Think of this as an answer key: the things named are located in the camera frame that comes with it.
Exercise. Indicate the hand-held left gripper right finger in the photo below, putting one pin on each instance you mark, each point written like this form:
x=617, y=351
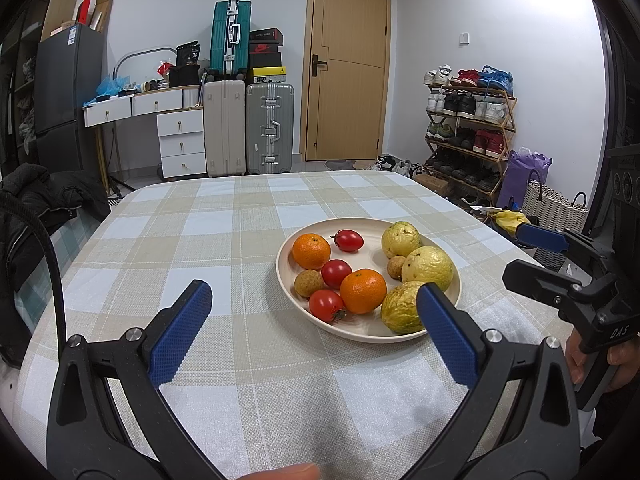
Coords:
x=447, y=335

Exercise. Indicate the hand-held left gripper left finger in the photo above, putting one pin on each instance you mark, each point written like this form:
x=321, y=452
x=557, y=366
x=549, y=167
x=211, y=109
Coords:
x=180, y=330

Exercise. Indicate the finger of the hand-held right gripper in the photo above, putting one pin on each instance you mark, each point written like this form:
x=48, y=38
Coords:
x=540, y=280
x=542, y=237

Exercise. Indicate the wrinkled yellow guava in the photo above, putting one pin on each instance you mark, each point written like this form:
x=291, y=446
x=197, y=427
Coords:
x=402, y=307

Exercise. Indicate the large smooth yellow guava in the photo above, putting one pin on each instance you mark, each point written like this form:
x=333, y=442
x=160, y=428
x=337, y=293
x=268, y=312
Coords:
x=427, y=266

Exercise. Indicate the cream round plate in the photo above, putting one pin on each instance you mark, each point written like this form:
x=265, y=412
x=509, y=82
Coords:
x=362, y=325

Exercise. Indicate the brown longan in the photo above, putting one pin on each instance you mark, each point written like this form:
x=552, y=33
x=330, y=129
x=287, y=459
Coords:
x=309, y=282
x=396, y=266

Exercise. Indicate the large mandarin orange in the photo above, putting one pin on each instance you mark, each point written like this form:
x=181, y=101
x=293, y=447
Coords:
x=363, y=291

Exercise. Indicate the green yellow guava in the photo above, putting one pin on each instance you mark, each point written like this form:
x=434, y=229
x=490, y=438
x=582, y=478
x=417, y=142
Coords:
x=401, y=240

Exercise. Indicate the red tomato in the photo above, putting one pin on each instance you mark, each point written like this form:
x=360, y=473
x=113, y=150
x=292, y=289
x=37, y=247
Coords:
x=326, y=306
x=348, y=240
x=336, y=273

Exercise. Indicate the small mandarin orange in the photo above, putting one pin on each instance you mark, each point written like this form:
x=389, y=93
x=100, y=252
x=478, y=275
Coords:
x=311, y=251

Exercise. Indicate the person's right forearm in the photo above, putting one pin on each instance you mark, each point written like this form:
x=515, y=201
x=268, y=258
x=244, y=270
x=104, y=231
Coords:
x=617, y=420

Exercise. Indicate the person's right hand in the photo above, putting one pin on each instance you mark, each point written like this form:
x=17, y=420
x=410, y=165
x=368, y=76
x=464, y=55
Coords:
x=575, y=360

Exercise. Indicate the person's left hand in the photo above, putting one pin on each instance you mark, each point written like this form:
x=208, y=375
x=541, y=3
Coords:
x=285, y=472

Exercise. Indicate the woven basket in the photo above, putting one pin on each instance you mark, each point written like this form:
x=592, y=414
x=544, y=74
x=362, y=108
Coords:
x=555, y=215

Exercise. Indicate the yellow plastic bag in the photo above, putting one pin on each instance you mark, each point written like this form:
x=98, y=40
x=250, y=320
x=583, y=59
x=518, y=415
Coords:
x=510, y=220

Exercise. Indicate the purple gift bag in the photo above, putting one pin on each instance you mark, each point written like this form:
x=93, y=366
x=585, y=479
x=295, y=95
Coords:
x=525, y=175

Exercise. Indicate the shoe rack with shoes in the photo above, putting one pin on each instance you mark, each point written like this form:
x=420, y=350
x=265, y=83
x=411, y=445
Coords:
x=492, y=142

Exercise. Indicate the brown cardboard box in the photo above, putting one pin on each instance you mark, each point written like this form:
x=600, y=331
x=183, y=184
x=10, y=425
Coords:
x=432, y=182

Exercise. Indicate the wooden shoe rack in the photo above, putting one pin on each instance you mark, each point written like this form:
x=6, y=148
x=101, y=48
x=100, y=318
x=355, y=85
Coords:
x=507, y=105

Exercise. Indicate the black puffer jacket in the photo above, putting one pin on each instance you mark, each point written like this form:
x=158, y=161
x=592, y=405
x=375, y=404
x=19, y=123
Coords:
x=60, y=195

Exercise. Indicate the white drawer desk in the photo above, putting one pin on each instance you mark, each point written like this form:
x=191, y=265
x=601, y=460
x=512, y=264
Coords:
x=180, y=145

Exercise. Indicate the grey door mat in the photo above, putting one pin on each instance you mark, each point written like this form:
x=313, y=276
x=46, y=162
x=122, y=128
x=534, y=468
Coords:
x=340, y=164

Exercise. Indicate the beige suitcase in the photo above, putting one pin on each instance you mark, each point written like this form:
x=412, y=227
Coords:
x=224, y=127

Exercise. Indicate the silver suitcase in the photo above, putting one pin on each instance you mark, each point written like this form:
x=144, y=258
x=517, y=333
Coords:
x=269, y=127

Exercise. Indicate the blue plastic bag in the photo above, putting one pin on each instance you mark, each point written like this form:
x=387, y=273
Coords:
x=107, y=87

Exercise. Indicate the black storage box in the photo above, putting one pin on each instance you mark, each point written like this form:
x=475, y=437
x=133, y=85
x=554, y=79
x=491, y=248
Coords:
x=185, y=76

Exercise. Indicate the wooden door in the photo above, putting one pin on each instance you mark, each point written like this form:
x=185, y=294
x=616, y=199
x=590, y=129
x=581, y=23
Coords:
x=350, y=60

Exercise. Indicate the arched desk mirror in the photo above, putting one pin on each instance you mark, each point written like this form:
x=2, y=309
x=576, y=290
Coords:
x=140, y=67

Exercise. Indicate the yellow white shoe box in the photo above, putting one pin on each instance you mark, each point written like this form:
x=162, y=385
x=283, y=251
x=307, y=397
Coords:
x=267, y=76

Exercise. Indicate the dark grey fridge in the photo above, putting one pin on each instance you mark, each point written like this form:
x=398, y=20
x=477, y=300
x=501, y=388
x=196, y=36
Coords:
x=65, y=85

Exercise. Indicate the black pouch bag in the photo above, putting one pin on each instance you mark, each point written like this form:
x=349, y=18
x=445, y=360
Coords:
x=187, y=52

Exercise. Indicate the plain black shoe box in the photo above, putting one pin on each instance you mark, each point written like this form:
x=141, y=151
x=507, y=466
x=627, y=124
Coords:
x=265, y=60

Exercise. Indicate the teal suitcase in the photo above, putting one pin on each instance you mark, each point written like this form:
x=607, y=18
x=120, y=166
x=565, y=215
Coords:
x=230, y=35

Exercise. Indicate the black red-striped shoe box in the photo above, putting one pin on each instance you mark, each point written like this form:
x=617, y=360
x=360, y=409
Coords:
x=266, y=36

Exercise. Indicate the dark shelf cabinet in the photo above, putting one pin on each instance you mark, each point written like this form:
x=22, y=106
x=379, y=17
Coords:
x=20, y=60

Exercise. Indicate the open cardboard box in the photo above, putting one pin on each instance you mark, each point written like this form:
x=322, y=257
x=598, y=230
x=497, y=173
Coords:
x=102, y=12

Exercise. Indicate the red gift box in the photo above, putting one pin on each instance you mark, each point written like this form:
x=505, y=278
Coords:
x=84, y=10

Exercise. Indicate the tall brown cardboard panel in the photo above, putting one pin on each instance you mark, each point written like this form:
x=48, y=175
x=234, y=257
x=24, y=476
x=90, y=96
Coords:
x=62, y=0

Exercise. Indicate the white wall switch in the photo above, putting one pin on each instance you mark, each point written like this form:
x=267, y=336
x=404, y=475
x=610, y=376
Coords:
x=465, y=37

